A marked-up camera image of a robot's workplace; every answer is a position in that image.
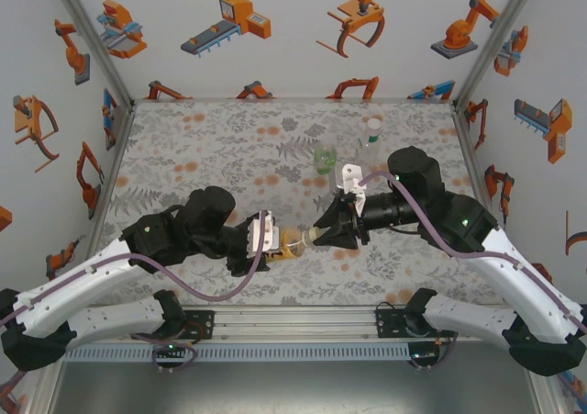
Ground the amber plastic bottle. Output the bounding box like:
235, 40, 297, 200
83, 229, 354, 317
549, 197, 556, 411
277, 224, 307, 260

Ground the clear bottle dark green label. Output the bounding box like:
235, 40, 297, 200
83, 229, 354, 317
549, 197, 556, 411
355, 116, 384, 176

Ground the clear bottle light green label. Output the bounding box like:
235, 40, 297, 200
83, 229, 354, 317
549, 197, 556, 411
313, 131, 343, 177

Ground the floral patterned table cover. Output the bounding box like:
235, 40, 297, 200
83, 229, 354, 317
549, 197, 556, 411
91, 99, 517, 308

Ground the aluminium side rail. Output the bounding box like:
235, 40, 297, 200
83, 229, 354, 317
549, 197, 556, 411
451, 100, 522, 306
86, 100, 138, 239

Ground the aluminium mounting rail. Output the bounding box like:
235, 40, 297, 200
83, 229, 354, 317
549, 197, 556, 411
63, 304, 505, 342

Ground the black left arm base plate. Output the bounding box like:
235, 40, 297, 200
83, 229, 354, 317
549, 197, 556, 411
131, 309, 216, 341

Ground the grey slotted cable duct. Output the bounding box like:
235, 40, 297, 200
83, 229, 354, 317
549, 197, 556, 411
61, 342, 413, 364

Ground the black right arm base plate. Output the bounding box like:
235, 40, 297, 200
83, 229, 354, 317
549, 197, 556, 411
374, 307, 444, 341

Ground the short purple cable loop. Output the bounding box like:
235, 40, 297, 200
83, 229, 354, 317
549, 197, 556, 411
137, 333, 201, 375
410, 330, 460, 372

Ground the aluminium frame post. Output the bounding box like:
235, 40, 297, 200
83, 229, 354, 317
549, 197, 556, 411
45, 0, 137, 112
453, 0, 548, 107

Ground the aluminium frame leg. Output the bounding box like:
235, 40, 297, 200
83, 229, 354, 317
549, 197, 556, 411
526, 372, 568, 414
27, 363, 63, 414

